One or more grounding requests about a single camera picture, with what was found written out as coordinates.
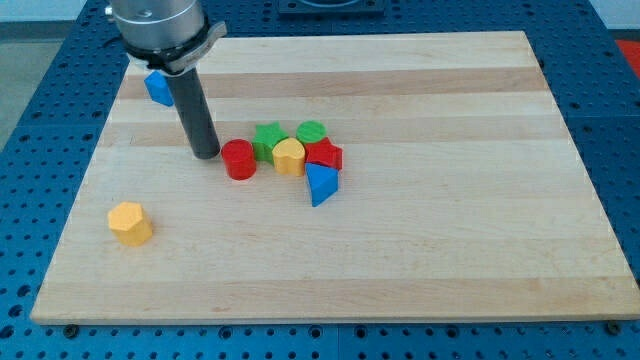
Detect light wooden board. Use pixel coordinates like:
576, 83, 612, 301
31, 31, 639, 325

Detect green cylinder block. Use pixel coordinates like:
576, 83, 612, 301
296, 120, 327, 144

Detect green star block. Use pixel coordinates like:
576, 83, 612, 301
251, 122, 289, 165

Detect blue cube block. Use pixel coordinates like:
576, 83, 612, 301
144, 71, 174, 107

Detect yellow hexagon block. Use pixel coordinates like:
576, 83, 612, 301
107, 202, 153, 247

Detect yellow heart block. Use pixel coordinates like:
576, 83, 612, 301
272, 138, 306, 176

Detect red star block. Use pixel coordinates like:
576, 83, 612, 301
304, 137, 343, 170

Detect red cylinder block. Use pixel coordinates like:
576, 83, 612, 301
221, 139, 257, 180

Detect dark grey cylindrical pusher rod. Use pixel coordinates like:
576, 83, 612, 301
166, 68, 220, 160

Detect red object at edge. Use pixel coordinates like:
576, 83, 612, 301
616, 40, 640, 77

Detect blue triangle block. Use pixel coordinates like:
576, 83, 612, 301
305, 163, 339, 207

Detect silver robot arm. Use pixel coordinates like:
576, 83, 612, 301
105, 0, 227, 77

